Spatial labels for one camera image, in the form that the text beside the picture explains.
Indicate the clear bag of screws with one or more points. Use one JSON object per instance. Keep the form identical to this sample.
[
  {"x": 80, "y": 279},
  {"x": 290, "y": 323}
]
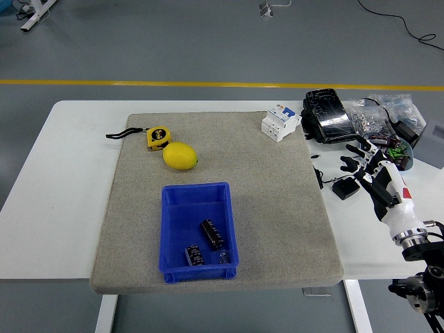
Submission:
[{"x": 404, "y": 107}]

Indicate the yellow lemon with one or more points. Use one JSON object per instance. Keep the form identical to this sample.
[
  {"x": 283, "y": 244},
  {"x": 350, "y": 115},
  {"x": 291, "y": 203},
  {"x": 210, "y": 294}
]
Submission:
[{"x": 179, "y": 156}]

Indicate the small black power adapter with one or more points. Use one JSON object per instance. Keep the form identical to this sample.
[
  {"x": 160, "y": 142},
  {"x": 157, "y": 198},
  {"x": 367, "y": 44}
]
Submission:
[{"x": 345, "y": 190}]

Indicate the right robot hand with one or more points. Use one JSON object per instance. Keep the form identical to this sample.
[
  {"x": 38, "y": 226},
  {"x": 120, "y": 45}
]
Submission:
[{"x": 399, "y": 211}]

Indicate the glossy black case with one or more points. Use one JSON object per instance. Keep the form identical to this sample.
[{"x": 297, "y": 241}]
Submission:
[{"x": 329, "y": 116}]

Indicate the dark cylindrical battery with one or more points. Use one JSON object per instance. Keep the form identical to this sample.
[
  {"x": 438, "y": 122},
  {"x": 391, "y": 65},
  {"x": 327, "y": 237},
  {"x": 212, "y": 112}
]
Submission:
[
  {"x": 195, "y": 255},
  {"x": 212, "y": 234}
]

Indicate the white table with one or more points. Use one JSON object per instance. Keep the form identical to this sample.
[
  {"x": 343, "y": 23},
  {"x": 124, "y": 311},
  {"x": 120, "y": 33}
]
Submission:
[{"x": 69, "y": 173}]

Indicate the green connectors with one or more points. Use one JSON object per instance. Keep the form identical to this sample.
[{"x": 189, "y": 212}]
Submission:
[{"x": 397, "y": 152}]

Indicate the yellow tape measure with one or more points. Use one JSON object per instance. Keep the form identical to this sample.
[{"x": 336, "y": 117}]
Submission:
[{"x": 159, "y": 137}]

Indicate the light blue bowl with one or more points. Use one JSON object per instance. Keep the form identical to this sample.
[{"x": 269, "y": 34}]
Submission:
[{"x": 406, "y": 166}]

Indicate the blue plastic box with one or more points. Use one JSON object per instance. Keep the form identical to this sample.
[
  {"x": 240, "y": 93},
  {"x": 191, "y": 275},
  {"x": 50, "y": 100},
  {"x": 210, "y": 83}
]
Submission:
[{"x": 180, "y": 225}]

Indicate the white circuit breaker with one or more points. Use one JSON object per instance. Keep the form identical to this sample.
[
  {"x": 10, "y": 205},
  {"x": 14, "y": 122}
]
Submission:
[{"x": 279, "y": 123}]

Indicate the grey box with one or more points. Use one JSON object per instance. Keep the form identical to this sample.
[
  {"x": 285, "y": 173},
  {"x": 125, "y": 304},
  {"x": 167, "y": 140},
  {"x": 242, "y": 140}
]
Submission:
[{"x": 431, "y": 142}]

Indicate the small clear plastic bag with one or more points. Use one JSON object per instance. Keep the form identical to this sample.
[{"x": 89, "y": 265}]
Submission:
[{"x": 223, "y": 256}]

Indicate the white stand leg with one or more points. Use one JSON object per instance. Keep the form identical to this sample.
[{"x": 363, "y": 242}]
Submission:
[{"x": 33, "y": 19}]

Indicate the clear bag of silver nuts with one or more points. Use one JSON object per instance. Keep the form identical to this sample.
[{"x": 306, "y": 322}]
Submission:
[{"x": 366, "y": 119}]

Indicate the metal bracket under table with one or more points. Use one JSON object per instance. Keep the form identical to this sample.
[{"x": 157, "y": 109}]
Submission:
[{"x": 315, "y": 293}]

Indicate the grey-brown mat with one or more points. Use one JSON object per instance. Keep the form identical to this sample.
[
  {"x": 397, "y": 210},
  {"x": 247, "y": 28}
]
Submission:
[{"x": 243, "y": 173}]

